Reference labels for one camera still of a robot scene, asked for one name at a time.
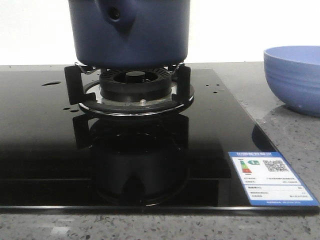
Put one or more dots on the black pan support grate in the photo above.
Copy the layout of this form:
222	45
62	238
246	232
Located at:
90	100

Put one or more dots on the light blue bowl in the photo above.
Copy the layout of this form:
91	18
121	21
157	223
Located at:
293	75

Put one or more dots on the black glass gas cooktop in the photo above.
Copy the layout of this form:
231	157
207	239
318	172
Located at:
54	158

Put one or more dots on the blue energy label sticker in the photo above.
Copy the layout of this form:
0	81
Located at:
268	180

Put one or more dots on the black gas burner head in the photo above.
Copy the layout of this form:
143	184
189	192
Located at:
135	85

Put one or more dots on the dark blue cooking pot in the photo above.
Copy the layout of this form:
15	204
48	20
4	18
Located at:
130	34

